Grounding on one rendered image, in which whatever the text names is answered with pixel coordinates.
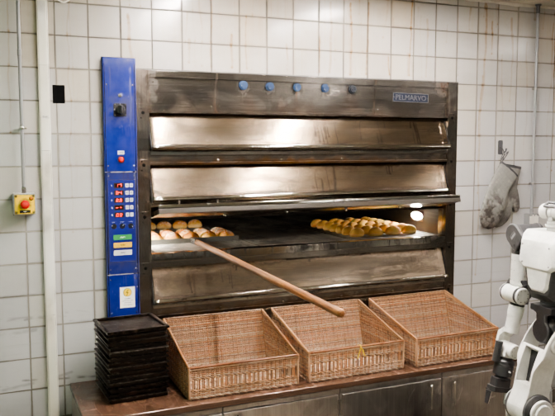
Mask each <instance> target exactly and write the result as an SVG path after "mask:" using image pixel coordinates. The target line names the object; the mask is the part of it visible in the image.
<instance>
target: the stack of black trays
mask: <svg viewBox="0 0 555 416"><path fill-rule="evenodd" d="M92 321H93V322H94V323H95V324H94V325H95V326H96V327H97V328H96V329H94V330H95V331H96V333H95V334H96V335H97V338H95V339H96V340H97V343H94V344H95V345H96V346H97V347H96V348H94V350H95V351H96V352H95V353H94V354H95V355H96V356H97V357H95V359H96V361H97V362H95V364H96V366H97V367H94V369H95V370H96V372H95V373H96V374H97V378H98V380H99V381H96V383H97V385H98V387H99V388H100V390H101V391H102V393H103V394H104V395H105V396H106V397H107V399H108V400H109V402H110V403H111V404H118V403H123V402H128V401H133V400H138V399H148V398H153V397H158V396H163V395H168V392H171V391H170V390H169V389H168V388H167V387H169V385H168V384H167V382H169V380H168V379H167V378H166V377H167V376H169V375H168V374H167V372H169V370H168V369H167V368H166V367H169V365H168V364H167V362H170V360H168V359H167V358H166V357H169V355H168V354H167V353H166V352H169V350H168V349H167V347H169V345H167V342H169V340H168V339H167V338H166V337H168V335H167V334H166V333H165V332H168V330H167V328H169V325H168V324H166V323H165V322H164V321H163V320H162V319H160V318H158V317H157V316H156V315H154V314H152V313H143V314H130V315H122V316H115V317H108V318H100V319H93V320H92Z"/></svg>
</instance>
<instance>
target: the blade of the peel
mask: <svg viewBox="0 0 555 416"><path fill-rule="evenodd" d="M199 239H200V240H201V241H202V242H216V241H231V240H239V235H233V236H218V237H202V238H199ZM173 243H190V238H186V239H156V240H151V245H158V244H173Z"/></svg>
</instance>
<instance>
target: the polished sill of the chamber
mask: <svg viewBox="0 0 555 416"><path fill-rule="evenodd" d="M444 242H445V236H443V235H425V236H412V237H399V238H384V239H359V240H345V241H332V242H319V243H293V244H279V245H266V246H252V247H238V248H218V249H220V250H221V251H223V252H225V253H228V254H229V255H231V256H234V257H238V256H250V255H263V254H275V253H299V252H311V251H324V250H336V249H349V248H372V247H385V246H397V245H410V244H423V243H444ZM202 258H221V257H220V256H218V255H216V254H214V253H212V252H210V251H208V250H206V249H199V250H186V251H172V252H159V253H152V262H165V261H177V260H189V259H202Z"/></svg>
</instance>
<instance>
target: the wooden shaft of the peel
mask: <svg viewBox="0 0 555 416"><path fill-rule="evenodd" d="M195 244H196V245H198V246H200V247H202V248H204V249H206V250H208V251H210V252H212V253H214V254H216V255H218V256H220V257H222V258H224V259H225V260H227V261H229V262H232V263H234V264H235V265H237V266H239V267H242V268H243V269H245V270H247V271H249V272H252V273H253V274H255V275H257V276H259V277H261V278H263V279H264V280H266V281H269V282H271V283H273V284H274V285H276V286H279V287H281V288H282V289H284V290H286V291H289V292H291V293H292V294H294V295H296V296H298V297H300V298H302V299H303V300H306V301H308V302H310V303H312V304H313V305H316V306H318V307H320V308H321V309H323V310H326V311H328V312H330V313H331V314H333V315H335V316H337V317H339V318H343V317H344V316H345V311H344V310H343V309H341V308H339V307H338V306H336V305H333V304H331V303H329V302H327V301H325V300H322V299H321V298H319V297H317V296H315V295H312V294H311V293H309V292H307V291H304V290H302V289H300V288H298V287H296V286H294V285H292V284H290V283H288V282H286V281H284V280H282V279H279V278H277V277H275V276H273V275H271V274H269V273H267V272H265V271H263V270H261V269H259V268H257V267H254V266H252V265H250V264H248V263H246V262H244V261H242V260H240V259H238V258H236V257H234V256H231V255H229V254H228V253H225V252H223V251H221V250H220V249H218V248H215V247H213V246H211V245H210V244H207V243H204V242H202V241H201V240H199V239H196V240H195Z"/></svg>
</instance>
